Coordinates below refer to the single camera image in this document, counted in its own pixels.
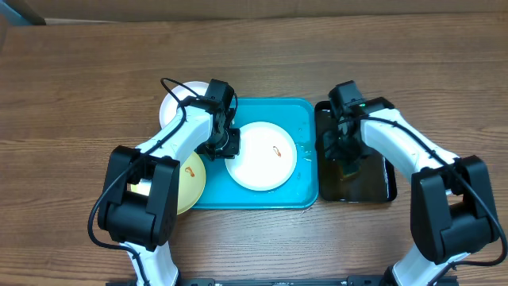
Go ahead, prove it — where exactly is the teal plastic tray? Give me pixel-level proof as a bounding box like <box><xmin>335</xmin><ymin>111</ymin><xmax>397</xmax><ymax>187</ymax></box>
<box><xmin>194</xmin><ymin>98</ymin><xmax>319</xmax><ymax>210</ymax></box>

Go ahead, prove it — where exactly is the green yellow sponge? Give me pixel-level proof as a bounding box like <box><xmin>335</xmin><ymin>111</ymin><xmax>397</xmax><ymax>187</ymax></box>
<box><xmin>341</xmin><ymin>161</ymin><xmax>361</xmax><ymax>178</ymax></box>

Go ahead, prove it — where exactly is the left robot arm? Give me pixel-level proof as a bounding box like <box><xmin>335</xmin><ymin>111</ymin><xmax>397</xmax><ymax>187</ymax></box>
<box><xmin>87</xmin><ymin>93</ymin><xmax>240</xmax><ymax>285</ymax></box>

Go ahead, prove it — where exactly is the white plate upper left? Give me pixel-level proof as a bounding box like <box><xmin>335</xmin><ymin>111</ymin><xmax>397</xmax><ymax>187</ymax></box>
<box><xmin>159</xmin><ymin>81</ymin><xmax>209</xmax><ymax>129</ymax></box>

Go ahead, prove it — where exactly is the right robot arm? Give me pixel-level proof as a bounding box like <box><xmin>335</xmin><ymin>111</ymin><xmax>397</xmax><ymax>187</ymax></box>
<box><xmin>316</xmin><ymin>96</ymin><xmax>507</xmax><ymax>285</ymax></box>

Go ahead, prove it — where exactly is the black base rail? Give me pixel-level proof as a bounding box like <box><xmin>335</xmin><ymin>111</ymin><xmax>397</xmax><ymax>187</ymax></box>
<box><xmin>106</xmin><ymin>274</ymin><xmax>394</xmax><ymax>286</ymax></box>

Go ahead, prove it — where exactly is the yellow plate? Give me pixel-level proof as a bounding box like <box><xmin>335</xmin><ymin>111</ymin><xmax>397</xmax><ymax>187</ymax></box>
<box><xmin>129</xmin><ymin>152</ymin><xmax>206</xmax><ymax>215</ymax></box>

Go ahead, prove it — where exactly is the white plate with stain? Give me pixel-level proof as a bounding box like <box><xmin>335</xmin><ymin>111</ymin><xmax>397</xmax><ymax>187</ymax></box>
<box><xmin>225</xmin><ymin>122</ymin><xmax>297</xmax><ymax>191</ymax></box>

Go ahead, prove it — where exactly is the black water tray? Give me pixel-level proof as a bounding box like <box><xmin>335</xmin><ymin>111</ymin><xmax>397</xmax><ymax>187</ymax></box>
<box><xmin>314</xmin><ymin>101</ymin><xmax>397</xmax><ymax>203</ymax></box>

